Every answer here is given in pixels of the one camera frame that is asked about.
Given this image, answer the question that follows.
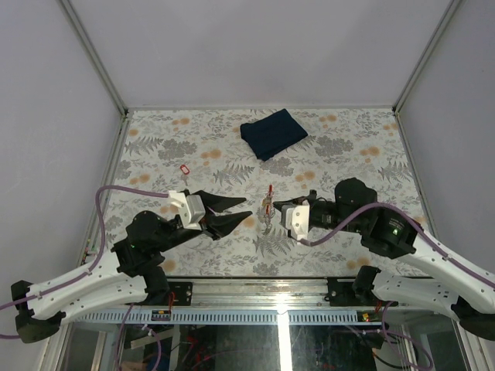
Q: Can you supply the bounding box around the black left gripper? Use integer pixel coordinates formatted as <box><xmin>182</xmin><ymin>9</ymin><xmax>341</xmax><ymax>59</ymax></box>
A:
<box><xmin>158</xmin><ymin>193</ymin><xmax>254</xmax><ymax>255</ymax></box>

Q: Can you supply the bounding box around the steel key holder red handle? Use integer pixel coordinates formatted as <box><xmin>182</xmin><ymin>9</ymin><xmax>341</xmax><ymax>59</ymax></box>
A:
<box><xmin>260</xmin><ymin>184</ymin><xmax>275</xmax><ymax>235</ymax></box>

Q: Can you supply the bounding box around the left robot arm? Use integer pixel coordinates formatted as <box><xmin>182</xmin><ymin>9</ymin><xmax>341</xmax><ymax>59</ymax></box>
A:
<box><xmin>11</xmin><ymin>189</ymin><xmax>251</xmax><ymax>344</ymax></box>

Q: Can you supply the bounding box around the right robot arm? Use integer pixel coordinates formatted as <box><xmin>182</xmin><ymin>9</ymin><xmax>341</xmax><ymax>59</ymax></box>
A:
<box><xmin>273</xmin><ymin>178</ymin><xmax>494</xmax><ymax>341</ymax></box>

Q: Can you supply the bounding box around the key with red tag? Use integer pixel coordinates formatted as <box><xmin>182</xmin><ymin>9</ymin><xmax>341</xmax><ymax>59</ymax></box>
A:
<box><xmin>179</xmin><ymin>165</ymin><xmax>190</xmax><ymax>187</ymax></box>

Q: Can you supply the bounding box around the folded dark blue cloth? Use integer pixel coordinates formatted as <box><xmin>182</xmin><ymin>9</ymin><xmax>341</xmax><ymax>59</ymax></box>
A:
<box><xmin>240</xmin><ymin>109</ymin><xmax>308</xmax><ymax>162</ymax></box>

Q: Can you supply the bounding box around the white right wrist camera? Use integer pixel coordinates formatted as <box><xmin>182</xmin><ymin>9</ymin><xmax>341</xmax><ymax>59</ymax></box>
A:
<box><xmin>281</xmin><ymin>204</ymin><xmax>310</xmax><ymax>241</ymax></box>

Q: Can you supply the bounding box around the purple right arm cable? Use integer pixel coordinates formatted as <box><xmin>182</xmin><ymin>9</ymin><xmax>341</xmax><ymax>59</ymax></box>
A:
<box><xmin>299</xmin><ymin>203</ymin><xmax>495</xmax><ymax>291</ymax></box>

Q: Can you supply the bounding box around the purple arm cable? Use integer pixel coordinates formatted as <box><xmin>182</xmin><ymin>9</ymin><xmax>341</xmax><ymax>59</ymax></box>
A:
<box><xmin>299</xmin><ymin>203</ymin><xmax>495</xmax><ymax>291</ymax></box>
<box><xmin>0</xmin><ymin>185</ymin><xmax>173</xmax><ymax>341</ymax></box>

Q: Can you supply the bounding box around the aluminium table edge rail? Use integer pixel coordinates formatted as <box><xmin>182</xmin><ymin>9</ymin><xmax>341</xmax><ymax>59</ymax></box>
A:
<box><xmin>169</xmin><ymin>277</ymin><xmax>378</xmax><ymax>311</ymax></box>

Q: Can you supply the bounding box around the perforated cable duct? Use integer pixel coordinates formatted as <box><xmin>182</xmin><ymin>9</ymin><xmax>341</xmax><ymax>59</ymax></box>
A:
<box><xmin>78</xmin><ymin>309</ymin><xmax>381</xmax><ymax>325</ymax></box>

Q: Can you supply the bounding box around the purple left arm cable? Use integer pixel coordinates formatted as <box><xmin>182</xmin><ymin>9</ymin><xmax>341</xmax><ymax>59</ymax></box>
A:
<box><xmin>0</xmin><ymin>185</ymin><xmax>173</xmax><ymax>341</ymax></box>

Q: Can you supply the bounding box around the right aluminium frame post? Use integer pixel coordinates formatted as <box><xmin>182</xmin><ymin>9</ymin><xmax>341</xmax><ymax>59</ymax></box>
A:
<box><xmin>392</xmin><ymin>0</ymin><xmax>465</xmax><ymax>114</ymax></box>

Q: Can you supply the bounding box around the aluminium frame post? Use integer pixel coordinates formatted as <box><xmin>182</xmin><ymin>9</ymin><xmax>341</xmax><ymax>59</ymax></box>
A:
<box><xmin>56</xmin><ymin>0</ymin><xmax>128</xmax><ymax>117</ymax></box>
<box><xmin>392</xmin><ymin>0</ymin><xmax>465</xmax><ymax>114</ymax></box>

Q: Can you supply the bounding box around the left aluminium frame post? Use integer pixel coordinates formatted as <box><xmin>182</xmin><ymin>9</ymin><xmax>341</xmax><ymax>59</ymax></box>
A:
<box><xmin>56</xmin><ymin>0</ymin><xmax>128</xmax><ymax>117</ymax></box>

